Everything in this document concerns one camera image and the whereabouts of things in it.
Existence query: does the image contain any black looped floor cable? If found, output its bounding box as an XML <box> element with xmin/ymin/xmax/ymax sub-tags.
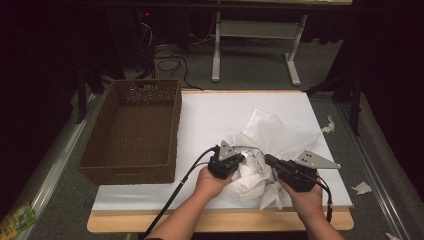
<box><xmin>153</xmin><ymin>42</ymin><xmax>204</xmax><ymax>92</ymax></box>

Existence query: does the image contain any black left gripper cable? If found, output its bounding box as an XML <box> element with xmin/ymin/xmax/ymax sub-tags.
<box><xmin>143</xmin><ymin>147</ymin><xmax>220</xmax><ymax>240</ymax></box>

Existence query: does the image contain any brown wicker basket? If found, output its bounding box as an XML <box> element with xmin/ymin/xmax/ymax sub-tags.
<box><xmin>78</xmin><ymin>78</ymin><xmax>183</xmax><ymax>186</ymax></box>

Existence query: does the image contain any white-framed desk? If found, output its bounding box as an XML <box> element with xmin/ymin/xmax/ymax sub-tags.
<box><xmin>211</xmin><ymin>0</ymin><xmax>354</xmax><ymax>87</ymax></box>

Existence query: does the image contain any person's right hand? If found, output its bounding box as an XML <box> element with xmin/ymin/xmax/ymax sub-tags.
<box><xmin>278</xmin><ymin>178</ymin><xmax>326</xmax><ymax>223</ymax></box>

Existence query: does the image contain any flat white paper scrap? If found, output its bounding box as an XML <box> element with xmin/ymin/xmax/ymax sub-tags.
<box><xmin>351</xmin><ymin>181</ymin><xmax>373</xmax><ymax>196</ymax></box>

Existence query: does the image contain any metal floor rail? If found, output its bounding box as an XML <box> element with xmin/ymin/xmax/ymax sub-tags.
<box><xmin>13</xmin><ymin>92</ymin><xmax>98</xmax><ymax>240</ymax></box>
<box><xmin>334</xmin><ymin>101</ymin><xmax>412</xmax><ymax>240</ymax></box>

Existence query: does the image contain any person's left hand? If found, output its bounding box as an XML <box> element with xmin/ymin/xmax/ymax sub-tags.
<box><xmin>193</xmin><ymin>165</ymin><xmax>234</xmax><ymax>202</ymax></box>

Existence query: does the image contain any long crumpled paper scrap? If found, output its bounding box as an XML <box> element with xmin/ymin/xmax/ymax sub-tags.
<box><xmin>320</xmin><ymin>115</ymin><xmax>336</xmax><ymax>135</ymax></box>

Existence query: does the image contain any white table mat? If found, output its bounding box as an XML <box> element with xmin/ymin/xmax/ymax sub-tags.
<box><xmin>91</xmin><ymin>90</ymin><xmax>354</xmax><ymax>212</ymax></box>

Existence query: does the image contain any black stand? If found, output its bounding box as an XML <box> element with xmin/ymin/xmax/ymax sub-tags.
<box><xmin>304</xmin><ymin>69</ymin><xmax>365</xmax><ymax>137</ymax></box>
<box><xmin>73</xmin><ymin>58</ymin><xmax>113</xmax><ymax>125</ymax></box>

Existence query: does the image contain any green printed packet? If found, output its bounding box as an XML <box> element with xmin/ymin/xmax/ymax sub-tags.
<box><xmin>0</xmin><ymin>201</ymin><xmax>37</xmax><ymax>240</ymax></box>

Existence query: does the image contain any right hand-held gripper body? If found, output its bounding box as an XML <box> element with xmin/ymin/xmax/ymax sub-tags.
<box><xmin>276</xmin><ymin>149</ymin><xmax>342</xmax><ymax>193</ymax></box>

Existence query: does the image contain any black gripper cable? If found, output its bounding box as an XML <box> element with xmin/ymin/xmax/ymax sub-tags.
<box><xmin>314</xmin><ymin>176</ymin><xmax>334</xmax><ymax>224</ymax></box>
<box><xmin>143</xmin><ymin>147</ymin><xmax>220</xmax><ymax>240</ymax></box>

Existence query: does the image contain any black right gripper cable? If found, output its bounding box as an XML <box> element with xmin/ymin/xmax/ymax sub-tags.
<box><xmin>314</xmin><ymin>176</ymin><xmax>334</xmax><ymax>224</ymax></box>

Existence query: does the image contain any dark box with red light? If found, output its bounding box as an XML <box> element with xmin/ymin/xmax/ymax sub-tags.
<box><xmin>133</xmin><ymin>9</ymin><xmax>158</xmax><ymax>72</ymax></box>

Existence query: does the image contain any white mesh laundry bag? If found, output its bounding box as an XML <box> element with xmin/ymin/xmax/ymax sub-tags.
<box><xmin>229</xmin><ymin>108</ymin><xmax>322</xmax><ymax>211</ymax></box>

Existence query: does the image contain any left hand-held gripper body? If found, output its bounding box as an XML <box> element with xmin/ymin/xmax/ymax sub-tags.
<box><xmin>207</xmin><ymin>140</ymin><xmax>239</xmax><ymax>180</ymax></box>

